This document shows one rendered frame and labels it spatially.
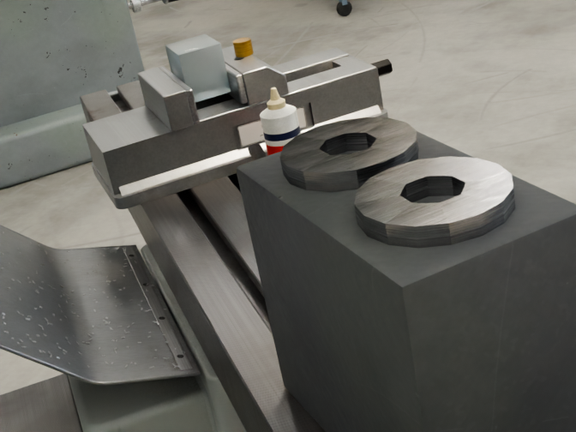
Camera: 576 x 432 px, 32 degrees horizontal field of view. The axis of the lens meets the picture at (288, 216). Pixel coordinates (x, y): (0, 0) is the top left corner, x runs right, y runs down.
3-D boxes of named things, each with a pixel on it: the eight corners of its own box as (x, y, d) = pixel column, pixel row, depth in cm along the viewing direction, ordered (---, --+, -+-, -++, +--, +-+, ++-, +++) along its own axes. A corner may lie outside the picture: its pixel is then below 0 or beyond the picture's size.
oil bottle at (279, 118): (302, 169, 114) (284, 78, 110) (314, 181, 111) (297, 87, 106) (268, 179, 113) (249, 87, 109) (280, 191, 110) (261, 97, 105)
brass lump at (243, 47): (249, 50, 122) (247, 36, 121) (255, 53, 120) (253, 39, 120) (233, 55, 122) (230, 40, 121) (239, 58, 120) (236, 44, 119)
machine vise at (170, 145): (342, 93, 135) (328, 15, 131) (392, 123, 122) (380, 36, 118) (92, 171, 126) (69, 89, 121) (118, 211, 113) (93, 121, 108)
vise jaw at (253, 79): (254, 70, 128) (248, 40, 126) (289, 93, 117) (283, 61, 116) (210, 83, 126) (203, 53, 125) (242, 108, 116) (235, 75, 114)
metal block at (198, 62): (215, 81, 123) (205, 33, 121) (231, 92, 118) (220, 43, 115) (176, 92, 122) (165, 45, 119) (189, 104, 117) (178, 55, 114)
